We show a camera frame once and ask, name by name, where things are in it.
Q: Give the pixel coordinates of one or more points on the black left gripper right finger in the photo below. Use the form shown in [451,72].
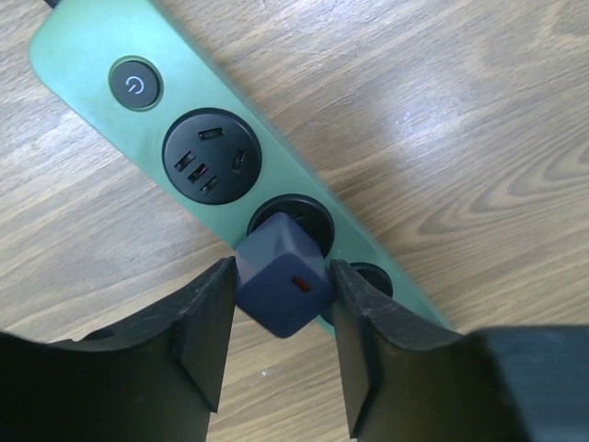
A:
[405,378]

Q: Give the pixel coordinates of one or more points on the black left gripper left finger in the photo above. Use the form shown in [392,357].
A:
[155,375]

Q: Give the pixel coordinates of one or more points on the dark grey small adapter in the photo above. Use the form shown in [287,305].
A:
[282,278]

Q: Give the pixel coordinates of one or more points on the dark green power strip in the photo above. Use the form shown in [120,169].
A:
[138,77]

